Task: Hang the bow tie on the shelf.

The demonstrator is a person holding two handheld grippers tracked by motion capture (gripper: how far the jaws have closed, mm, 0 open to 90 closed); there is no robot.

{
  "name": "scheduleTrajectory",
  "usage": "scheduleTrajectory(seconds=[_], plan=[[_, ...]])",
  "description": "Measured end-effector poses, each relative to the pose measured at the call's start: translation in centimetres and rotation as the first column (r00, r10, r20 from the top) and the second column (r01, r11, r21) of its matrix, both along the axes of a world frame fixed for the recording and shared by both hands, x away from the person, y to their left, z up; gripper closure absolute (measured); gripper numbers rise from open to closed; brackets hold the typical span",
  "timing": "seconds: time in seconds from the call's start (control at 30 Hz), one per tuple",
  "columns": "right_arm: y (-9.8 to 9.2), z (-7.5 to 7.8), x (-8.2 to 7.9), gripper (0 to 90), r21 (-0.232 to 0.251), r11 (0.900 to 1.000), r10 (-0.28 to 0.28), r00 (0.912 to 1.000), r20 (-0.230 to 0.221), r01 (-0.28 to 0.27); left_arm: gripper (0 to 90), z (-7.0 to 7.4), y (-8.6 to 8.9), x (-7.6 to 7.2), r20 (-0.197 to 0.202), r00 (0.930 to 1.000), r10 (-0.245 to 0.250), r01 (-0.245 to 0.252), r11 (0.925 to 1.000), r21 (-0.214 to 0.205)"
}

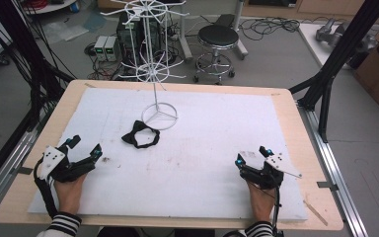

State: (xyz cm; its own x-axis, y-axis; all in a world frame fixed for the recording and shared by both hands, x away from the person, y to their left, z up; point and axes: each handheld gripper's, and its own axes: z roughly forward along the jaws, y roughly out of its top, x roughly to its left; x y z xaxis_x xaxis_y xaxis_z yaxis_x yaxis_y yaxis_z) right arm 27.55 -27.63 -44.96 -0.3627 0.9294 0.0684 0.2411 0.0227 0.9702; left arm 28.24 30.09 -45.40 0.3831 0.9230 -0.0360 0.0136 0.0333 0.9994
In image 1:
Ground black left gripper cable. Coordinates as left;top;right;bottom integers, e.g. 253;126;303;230
33;157;59;220

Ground clear plastic sheet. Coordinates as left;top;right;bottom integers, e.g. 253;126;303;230
40;20;90;43

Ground person's left hand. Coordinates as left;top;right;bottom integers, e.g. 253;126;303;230
52;173;89;217

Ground black floor cables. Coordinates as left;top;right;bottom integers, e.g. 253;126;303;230
199;14;330;42

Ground grey bench power supply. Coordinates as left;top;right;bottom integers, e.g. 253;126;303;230
104;36;119;62
93;35;109;62

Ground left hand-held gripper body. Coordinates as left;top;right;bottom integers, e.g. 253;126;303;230
38;144;97;184

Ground black computer tower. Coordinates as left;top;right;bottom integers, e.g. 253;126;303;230
115;11;162;63

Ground aluminium rail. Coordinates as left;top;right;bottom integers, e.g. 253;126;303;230
296;101;370;237
0;108;52;222

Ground white wire display rack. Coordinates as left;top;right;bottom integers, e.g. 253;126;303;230
100;0;190;131

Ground person's dark trouser legs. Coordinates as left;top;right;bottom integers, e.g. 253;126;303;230
96;226;217;237

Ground black round stool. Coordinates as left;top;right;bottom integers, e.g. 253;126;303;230
192;24;241;85

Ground grey tape strip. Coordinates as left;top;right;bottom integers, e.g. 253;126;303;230
16;166;35;176
316;181;340;193

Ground white foam mat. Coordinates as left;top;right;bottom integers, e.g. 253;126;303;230
27;86;309;222

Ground white metal table leg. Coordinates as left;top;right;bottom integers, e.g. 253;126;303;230
176;0;194;63
231;0;250;61

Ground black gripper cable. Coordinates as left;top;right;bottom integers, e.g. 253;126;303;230
270;185;284;237
33;157;59;220

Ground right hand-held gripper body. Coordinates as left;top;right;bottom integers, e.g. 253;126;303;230
236;150;303;191

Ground thin wooden stick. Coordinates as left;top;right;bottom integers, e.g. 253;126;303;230
302;198;329;227

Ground black frame with cable bundle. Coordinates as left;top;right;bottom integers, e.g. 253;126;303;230
0;0;77;132

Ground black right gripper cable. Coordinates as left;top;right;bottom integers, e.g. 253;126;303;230
270;185;284;237

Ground person's right hand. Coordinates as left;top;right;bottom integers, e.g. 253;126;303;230
246;180;277;223

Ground black metal frame stand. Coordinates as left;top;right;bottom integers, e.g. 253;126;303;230
288;0;379;144

